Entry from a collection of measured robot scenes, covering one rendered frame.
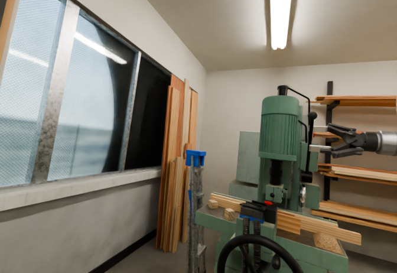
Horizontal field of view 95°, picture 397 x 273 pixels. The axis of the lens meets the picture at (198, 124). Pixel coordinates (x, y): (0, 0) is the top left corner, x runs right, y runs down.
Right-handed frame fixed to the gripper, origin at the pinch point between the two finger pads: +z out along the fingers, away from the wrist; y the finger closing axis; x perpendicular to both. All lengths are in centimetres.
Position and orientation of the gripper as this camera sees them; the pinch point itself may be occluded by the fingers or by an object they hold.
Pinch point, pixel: (312, 137)
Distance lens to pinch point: 91.8
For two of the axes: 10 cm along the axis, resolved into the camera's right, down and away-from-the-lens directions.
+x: -2.3, -8.3, -5.1
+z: -8.8, -0.4, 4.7
